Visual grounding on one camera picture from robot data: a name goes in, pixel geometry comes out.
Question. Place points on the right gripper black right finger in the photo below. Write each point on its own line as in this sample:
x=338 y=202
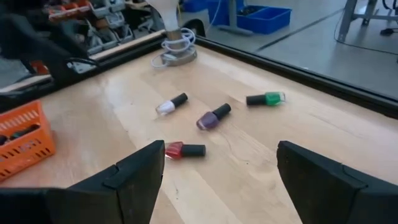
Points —
x=311 y=183

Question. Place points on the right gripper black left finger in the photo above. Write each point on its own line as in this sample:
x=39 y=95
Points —
x=140 y=180

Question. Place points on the red nail polish bottle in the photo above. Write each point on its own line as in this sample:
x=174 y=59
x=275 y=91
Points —
x=174 y=150

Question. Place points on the white nail polish bottle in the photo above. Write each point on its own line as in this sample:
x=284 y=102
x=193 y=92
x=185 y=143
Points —
x=166 y=107

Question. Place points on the dark purple nail polish bottle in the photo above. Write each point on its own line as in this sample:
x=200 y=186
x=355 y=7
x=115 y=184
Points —
x=208 y=120

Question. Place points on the green nail polish bottle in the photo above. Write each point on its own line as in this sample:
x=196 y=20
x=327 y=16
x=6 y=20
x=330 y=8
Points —
x=273 y=98

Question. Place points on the orange plastic basket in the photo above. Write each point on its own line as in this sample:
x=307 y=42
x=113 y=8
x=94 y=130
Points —
x=28 y=149

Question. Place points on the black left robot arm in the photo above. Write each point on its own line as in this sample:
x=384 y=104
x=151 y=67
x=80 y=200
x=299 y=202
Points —
x=37 y=46

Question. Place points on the grey parts bin rack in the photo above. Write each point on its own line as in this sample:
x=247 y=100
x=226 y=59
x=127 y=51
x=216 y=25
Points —
x=115 y=18

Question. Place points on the white bulb table lamp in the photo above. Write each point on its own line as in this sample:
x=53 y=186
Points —
x=169 y=15

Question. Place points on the grey metal stand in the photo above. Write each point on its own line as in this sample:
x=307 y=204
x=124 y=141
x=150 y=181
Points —
x=345 y=18

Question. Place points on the large blue plastic bin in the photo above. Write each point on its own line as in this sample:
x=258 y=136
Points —
x=264 y=18

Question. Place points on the small blue plastic bin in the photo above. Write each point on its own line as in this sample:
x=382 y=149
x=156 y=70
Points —
x=196 y=4

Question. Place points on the black aluminium table frame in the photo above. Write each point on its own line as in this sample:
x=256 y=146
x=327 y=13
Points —
x=311 y=77

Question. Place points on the grey post with base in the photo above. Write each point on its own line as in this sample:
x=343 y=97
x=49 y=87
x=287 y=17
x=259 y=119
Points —
x=233 y=15

